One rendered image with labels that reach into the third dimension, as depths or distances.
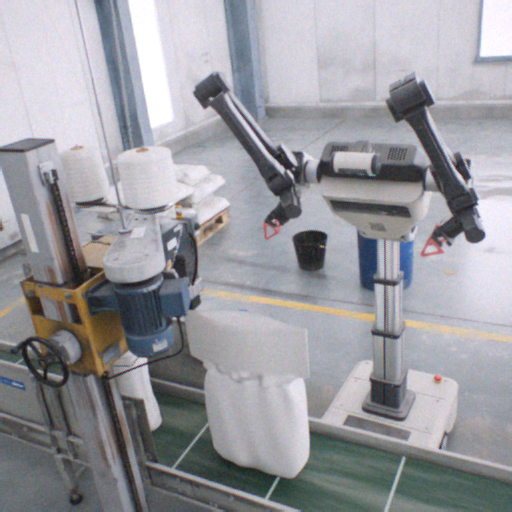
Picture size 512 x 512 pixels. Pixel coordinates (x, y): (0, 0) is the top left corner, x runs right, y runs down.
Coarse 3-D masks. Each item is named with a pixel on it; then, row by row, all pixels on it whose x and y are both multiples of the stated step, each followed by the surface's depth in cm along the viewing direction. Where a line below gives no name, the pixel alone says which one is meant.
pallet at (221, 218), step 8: (224, 208) 574; (216, 216) 557; (224, 216) 571; (200, 224) 539; (208, 224) 542; (216, 224) 570; (224, 224) 572; (200, 232) 531; (208, 232) 552; (200, 240) 533; (168, 264) 487
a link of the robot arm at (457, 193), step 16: (432, 96) 145; (400, 112) 148; (416, 112) 145; (416, 128) 149; (432, 128) 149; (432, 144) 151; (432, 160) 155; (448, 160) 155; (448, 176) 158; (448, 192) 162; (464, 192) 161
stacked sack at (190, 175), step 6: (174, 168) 553; (180, 168) 548; (186, 168) 546; (192, 168) 546; (198, 168) 546; (204, 168) 552; (180, 174) 533; (186, 174) 530; (192, 174) 534; (198, 174) 541; (204, 174) 547; (180, 180) 528; (186, 180) 527; (192, 180) 531; (198, 180) 539
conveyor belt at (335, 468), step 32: (0, 352) 320; (192, 416) 254; (160, 448) 238; (192, 448) 236; (320, 448) 229; (352, 448) 227; (224, 480) 219; (256, 480) 217; (288, 480) 216; (320, 480) 214; (352, 480) 213; (384, 480) 211; (416, 480) 210; (448, 480) 208; (480, 480) 207
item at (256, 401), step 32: (192, 320) 208; (224, 320) 207; (256, 320) 202; (192, 352) 216; (224, 352) 203; (256, 352) 197; (288, 352) 195; (224, 384) 209; (256, 384) 203; (288, 384) 199; (224, 416) 214; (256, 416) 207; (288, 416) 203; (224, 448) 224; (256, 448) 213; (288, 448) 208
